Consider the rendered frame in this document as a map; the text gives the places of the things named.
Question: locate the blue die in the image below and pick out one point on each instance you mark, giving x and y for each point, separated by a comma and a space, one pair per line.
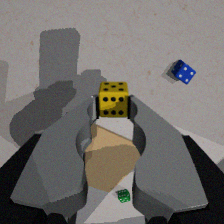
183, 72

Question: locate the green die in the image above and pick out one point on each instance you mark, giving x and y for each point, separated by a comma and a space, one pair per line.
123, 195

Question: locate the yellow die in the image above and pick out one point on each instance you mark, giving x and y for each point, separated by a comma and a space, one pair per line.
113, 99

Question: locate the tan flat mat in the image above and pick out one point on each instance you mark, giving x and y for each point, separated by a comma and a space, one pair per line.
108, 159

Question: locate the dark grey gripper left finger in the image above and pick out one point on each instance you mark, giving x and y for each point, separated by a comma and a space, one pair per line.
47, 175

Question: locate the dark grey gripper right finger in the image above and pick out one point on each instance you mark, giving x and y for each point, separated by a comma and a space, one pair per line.
173, 177

